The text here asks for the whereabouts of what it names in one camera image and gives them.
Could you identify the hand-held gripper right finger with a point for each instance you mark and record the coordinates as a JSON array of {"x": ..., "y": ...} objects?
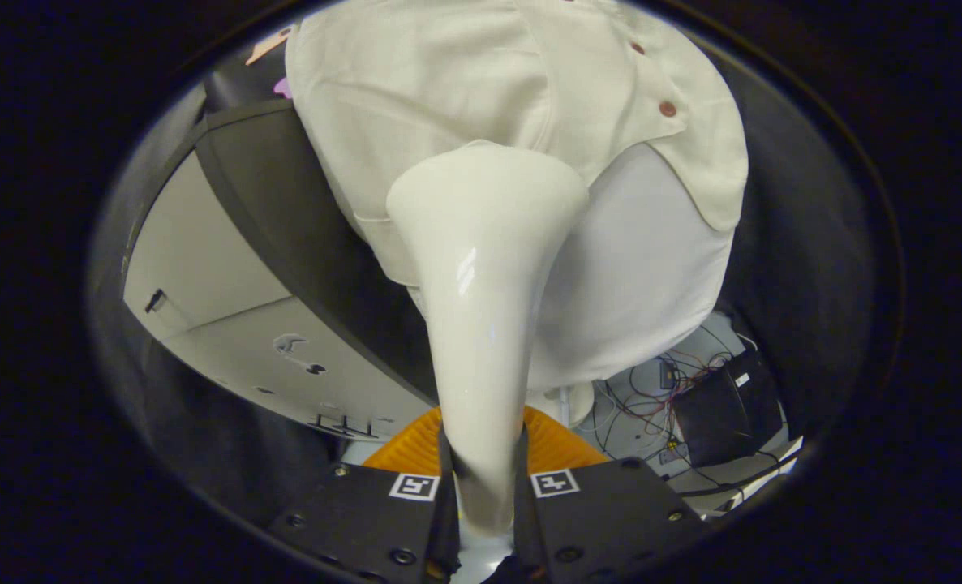
[{"x": 603, "y": 519}]

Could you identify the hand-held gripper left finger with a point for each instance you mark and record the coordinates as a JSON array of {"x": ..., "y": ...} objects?
[{"x": 367, "y": 519}]

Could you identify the white garment steamer head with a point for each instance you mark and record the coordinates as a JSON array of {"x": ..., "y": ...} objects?
[{"x": 481, "y": 284}]

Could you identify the cream button shirt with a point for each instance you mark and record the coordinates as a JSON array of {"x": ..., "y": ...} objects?
[{"x": 416, "y": 81}]

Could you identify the white round stand base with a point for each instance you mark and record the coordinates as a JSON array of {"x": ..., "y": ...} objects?
[{"x": 582, "y": 401}]

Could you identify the black box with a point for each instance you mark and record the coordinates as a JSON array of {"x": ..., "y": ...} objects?
[{"x": 724, "y": 414}]

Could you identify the white flat board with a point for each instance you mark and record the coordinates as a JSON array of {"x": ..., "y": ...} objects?
[{"x": 773, "y": 469}]

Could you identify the white mannequin torso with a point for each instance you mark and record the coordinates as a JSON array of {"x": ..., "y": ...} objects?
[{"x": 635, "y": 284}]

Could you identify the grey cabinet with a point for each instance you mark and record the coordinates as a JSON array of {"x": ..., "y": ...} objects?
[{"x": 205, "y": 268}]

